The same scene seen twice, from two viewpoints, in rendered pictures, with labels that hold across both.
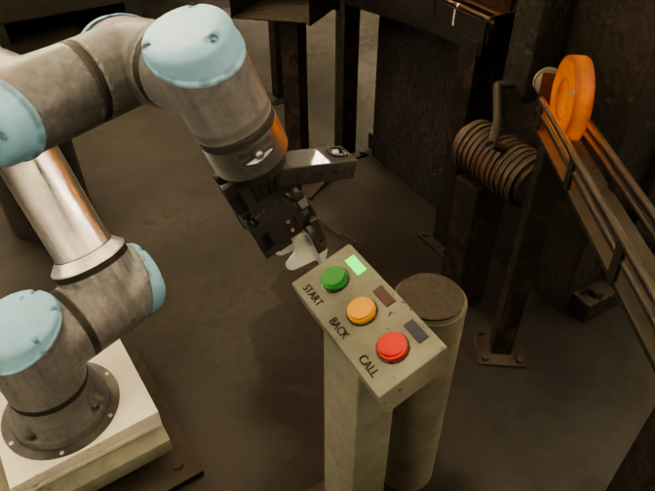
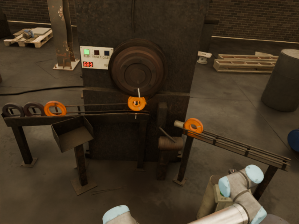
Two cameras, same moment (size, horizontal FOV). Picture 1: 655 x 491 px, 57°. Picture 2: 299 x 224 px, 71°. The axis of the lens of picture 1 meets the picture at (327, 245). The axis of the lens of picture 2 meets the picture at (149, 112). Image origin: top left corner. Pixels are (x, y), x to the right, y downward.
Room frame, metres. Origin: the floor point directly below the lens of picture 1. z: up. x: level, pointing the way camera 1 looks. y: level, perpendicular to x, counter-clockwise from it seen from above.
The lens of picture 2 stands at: (0.74, 1.02, 1.78)
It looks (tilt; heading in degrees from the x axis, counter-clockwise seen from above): 34 degrees down; 296
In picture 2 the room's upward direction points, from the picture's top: 5 degrees clockwise
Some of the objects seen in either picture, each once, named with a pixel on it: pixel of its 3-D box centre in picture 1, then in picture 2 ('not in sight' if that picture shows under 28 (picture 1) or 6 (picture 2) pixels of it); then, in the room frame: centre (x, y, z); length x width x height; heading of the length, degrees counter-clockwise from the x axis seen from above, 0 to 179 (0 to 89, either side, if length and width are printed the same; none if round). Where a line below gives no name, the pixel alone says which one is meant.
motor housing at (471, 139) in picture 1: (484, 230); (167, 158); (1.18, -0.40, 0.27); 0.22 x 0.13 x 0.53; 30
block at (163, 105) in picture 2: (537, 46); (161, 115); (1.34, -0.48, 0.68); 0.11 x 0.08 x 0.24; 120
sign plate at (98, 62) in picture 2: not in sight; (97, 58); (1.89, -0.27, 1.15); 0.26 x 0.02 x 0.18; 30
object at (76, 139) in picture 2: (288, 84); (77, 158); (1.84, 0.12, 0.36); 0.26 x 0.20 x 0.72; 65
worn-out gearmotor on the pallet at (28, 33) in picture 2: not in sight; (30, 33); (5.85, -2.38, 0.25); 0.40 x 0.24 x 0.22; 120
